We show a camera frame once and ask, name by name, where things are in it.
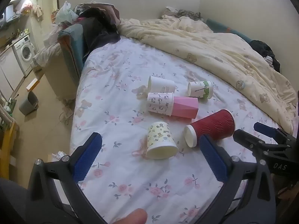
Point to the patterned brown cloth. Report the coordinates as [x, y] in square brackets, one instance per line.
[186, 14]

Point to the white green-print paper cup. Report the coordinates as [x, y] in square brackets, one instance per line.
[200, 89]

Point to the yellow wooden stool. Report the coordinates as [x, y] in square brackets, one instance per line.
[9, 135]

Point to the yellow cartoon paper cup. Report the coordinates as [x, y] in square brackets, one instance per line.
[161, 140]

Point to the orange flat box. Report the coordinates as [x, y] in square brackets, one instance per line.
[32, 85]

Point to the white power strip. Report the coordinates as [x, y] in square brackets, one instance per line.
[68, 113]

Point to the red ribbed paper cup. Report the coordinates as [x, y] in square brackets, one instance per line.
[211, 127]

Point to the white pink-patterned paper cup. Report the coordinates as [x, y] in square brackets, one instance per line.
[160, 103]

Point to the dark jacket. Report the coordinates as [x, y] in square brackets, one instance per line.
[100, 28]

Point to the white plastic bag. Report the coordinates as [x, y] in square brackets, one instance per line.
[65, 11]

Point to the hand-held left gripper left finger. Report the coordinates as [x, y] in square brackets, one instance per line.
[87, 158]

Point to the dark grey cloth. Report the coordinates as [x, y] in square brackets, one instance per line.
[12, 203]

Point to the pink faceted cup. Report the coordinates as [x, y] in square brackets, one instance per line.
[185, 107]

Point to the white cabinet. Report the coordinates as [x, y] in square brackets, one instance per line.
[8, 72]

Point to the person's left hand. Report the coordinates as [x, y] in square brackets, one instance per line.
[133, 217]

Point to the black white striped cloth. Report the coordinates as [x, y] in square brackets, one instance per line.
[269, 60]

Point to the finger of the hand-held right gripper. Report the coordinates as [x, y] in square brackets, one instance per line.
[265, 128]
[247, 138]

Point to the teal pillow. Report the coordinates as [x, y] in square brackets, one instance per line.
[225, 29]

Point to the white washing machine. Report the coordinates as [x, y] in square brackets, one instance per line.
[24, 51]

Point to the plain white paper cup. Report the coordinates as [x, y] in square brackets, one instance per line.
[161, 84]

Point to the black clothing pile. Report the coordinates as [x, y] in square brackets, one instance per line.
[264, 49]

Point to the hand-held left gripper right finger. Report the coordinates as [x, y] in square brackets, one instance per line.
[213, 161]

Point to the teal chair with orange edge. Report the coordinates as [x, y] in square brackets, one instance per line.
[71, 49]

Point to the cream bear-print blanket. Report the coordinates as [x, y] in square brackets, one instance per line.
[210, 49]

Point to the grey trash bin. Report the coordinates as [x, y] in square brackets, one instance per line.
[29, 102]

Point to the white quilted cloth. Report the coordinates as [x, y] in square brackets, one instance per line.
[46, 53]

